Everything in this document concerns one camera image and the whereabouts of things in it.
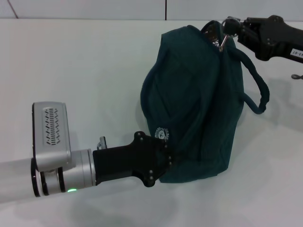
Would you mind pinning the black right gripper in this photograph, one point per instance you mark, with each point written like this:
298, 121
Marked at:
274, 37

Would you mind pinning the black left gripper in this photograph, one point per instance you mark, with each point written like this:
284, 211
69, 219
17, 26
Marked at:
132, 160

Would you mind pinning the dark teal lunch bag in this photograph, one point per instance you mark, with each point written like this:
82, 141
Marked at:
194, 106

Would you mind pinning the thin black vertical rod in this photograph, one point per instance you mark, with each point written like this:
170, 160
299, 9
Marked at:
166, 9

